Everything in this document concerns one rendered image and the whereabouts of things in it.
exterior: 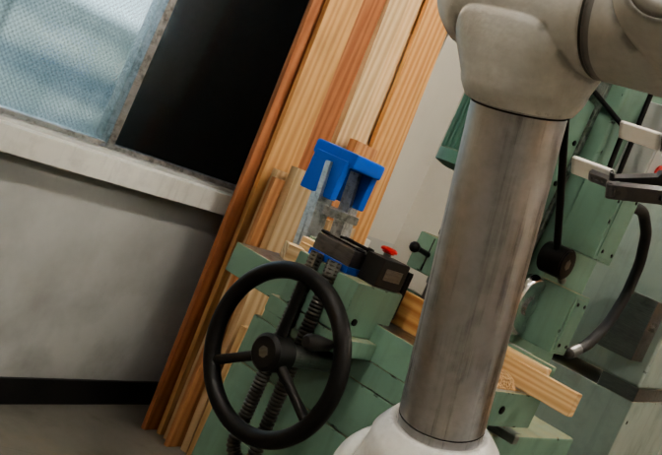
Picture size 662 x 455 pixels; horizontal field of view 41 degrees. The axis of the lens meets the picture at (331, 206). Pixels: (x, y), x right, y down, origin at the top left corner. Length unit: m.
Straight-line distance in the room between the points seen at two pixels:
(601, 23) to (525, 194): 0.19
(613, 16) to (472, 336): 0.36
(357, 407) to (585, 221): 0.56
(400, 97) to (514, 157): 2.74
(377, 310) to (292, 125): 1.69
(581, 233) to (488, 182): 0.84
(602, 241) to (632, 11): 0.98
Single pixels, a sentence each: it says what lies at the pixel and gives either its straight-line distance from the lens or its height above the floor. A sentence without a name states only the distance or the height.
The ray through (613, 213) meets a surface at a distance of 1.71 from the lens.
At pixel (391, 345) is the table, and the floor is 0.88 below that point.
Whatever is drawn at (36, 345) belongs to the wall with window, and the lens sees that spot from 2.97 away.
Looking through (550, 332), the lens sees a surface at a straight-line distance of 1.69.
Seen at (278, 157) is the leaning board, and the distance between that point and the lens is 3.09.
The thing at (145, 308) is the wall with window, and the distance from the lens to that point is 3.19.
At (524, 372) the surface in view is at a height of 0.93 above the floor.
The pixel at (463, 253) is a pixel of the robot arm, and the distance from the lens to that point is 0.92.
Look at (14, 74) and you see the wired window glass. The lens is 2.62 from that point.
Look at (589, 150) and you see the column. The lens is 1.77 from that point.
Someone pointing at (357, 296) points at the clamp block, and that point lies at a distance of 1.42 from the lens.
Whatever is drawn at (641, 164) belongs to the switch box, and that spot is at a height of 1.36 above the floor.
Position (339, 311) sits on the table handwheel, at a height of 0.92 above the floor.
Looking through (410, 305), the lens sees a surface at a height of 0.94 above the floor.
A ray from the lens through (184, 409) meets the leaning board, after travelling 3.11.
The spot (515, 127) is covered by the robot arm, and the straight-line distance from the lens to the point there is 0.88.
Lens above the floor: 1.12
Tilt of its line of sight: 3 degrees down
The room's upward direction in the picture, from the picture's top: 24 degrees clockwise
